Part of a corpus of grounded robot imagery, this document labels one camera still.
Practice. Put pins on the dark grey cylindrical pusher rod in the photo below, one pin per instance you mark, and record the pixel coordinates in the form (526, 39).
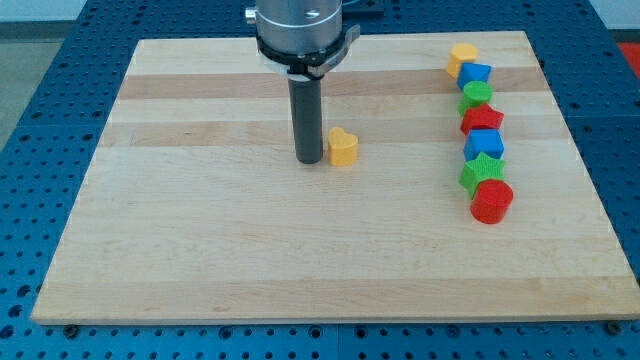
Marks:
(306, 111)

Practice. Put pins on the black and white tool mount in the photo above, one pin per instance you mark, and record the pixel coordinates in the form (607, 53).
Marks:
(309, 66)

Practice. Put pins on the yellow heart block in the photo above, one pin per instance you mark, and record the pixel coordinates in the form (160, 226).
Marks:
(343, 147)

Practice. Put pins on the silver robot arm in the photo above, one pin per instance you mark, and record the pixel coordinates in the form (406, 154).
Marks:
(302, 40)

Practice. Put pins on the red star block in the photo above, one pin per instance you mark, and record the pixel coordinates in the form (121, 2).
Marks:
(481, 118)

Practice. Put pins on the green star block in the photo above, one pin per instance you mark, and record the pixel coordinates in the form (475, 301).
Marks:
(482, 167)

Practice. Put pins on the yellow hexagon block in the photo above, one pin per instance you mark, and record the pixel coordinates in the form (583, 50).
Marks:
(460, 53)

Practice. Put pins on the blue triangle block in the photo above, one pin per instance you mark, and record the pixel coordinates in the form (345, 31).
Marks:
(473, 72)

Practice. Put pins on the green cylinder block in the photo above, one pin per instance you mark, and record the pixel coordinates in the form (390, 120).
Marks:
(474, 94)

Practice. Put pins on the light wooden board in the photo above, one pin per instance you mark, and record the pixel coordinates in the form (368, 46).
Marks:
(194, 209)

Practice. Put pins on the blue cube block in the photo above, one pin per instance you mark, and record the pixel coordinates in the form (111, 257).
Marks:
(488, 141)

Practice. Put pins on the red cylinder block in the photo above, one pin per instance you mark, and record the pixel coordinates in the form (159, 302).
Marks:
(491, 201)

